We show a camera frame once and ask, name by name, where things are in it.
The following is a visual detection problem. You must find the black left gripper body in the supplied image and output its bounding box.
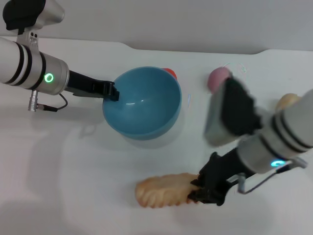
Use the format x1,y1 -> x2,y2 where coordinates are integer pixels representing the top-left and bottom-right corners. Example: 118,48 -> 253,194
64,70 -> 114,99

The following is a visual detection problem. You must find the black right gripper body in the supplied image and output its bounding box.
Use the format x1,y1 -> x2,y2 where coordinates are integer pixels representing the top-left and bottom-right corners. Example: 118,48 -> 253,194
199,150 -> 246,207

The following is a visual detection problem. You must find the long toasted bread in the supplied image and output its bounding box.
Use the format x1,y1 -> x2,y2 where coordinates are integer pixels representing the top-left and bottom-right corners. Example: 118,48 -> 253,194
134,172 -> 202,209

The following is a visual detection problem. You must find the blue bowl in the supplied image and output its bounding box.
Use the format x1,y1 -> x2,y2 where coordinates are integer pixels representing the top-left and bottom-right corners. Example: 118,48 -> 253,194
102,66 -> 183,141

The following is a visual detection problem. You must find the red toy pear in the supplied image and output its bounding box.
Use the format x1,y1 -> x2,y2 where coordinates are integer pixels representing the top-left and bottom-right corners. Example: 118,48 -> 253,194
162,68 -> 178,80

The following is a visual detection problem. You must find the pink toy peach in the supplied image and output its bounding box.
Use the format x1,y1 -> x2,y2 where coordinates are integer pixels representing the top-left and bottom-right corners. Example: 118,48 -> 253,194
207,68 -> 232,93

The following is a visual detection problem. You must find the beige toy potato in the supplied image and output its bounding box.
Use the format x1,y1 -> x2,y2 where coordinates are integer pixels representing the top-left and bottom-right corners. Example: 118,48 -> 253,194
275,93 -> 303,111

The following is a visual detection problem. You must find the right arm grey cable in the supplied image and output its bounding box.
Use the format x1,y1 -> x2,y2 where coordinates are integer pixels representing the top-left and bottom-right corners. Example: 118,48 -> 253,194
225,157 -> 308,194

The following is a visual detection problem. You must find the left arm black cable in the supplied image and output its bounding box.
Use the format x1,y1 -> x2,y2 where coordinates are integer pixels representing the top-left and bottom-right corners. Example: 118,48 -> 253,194
27,90 -> 68,113

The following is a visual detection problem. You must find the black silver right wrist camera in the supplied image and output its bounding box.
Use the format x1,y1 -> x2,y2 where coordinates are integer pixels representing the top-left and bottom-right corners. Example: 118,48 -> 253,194
204,77 -> 264,148

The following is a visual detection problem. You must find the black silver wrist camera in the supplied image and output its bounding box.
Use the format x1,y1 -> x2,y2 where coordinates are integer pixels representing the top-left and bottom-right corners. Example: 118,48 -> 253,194
2,0 -> 66,47
204,77 -> 264,148

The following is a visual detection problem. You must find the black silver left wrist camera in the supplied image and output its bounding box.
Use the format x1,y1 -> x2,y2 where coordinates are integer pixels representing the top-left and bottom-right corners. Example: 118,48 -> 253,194
2,0 -> 66,47

